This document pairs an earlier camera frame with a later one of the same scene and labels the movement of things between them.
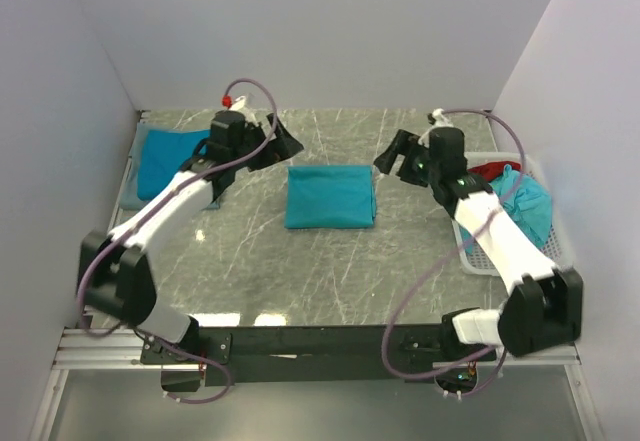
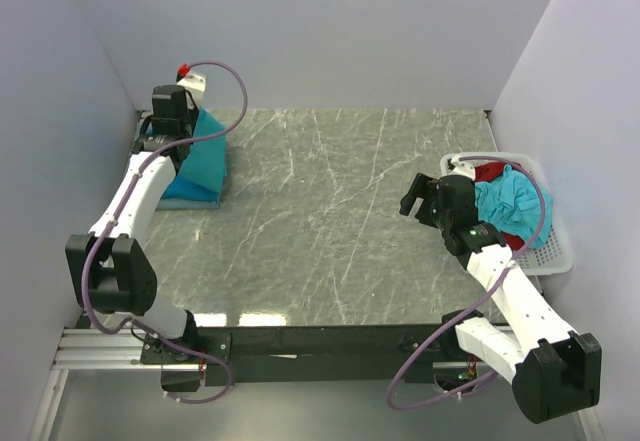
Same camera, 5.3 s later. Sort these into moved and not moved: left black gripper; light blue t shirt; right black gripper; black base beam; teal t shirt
Moved: teal t shirt; left black gripper; right black gripper
Not moved: light blue t shirt; black base beam
